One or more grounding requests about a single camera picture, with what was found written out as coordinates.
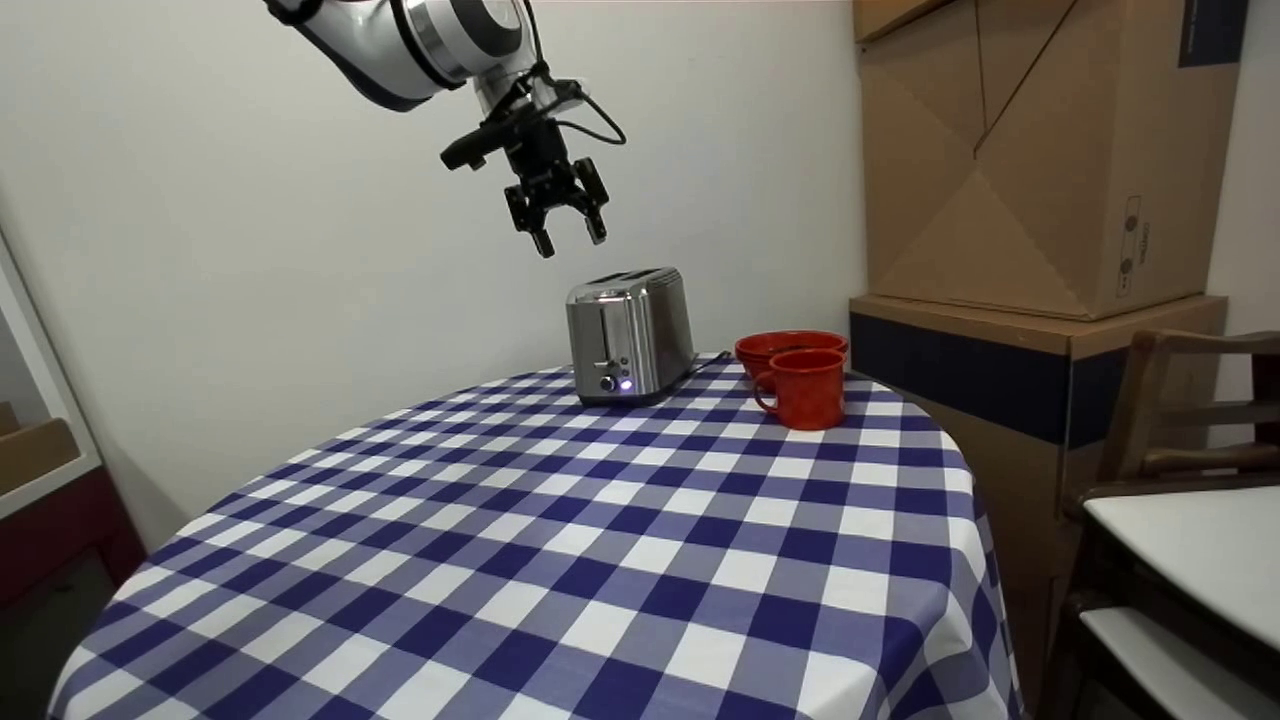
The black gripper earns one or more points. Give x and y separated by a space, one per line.
554 182

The silver toaster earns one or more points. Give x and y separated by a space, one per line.
624 341

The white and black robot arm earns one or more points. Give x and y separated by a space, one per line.
413 42

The red bowl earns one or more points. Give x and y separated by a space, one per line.
772 344

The red mug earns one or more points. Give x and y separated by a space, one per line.
806 391

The blue white checkered tablecloth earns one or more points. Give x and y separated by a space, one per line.
535 575

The cardboard box with blue band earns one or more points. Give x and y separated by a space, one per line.
972 381

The large brown cardboard box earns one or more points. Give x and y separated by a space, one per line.
1014 145

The white framed cabinet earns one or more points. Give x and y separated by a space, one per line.
61 400

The dark red cabinet base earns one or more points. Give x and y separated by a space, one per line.
65 540

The dark folding chair white seat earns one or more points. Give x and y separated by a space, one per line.
1186 547

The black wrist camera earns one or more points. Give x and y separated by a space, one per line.
477 145

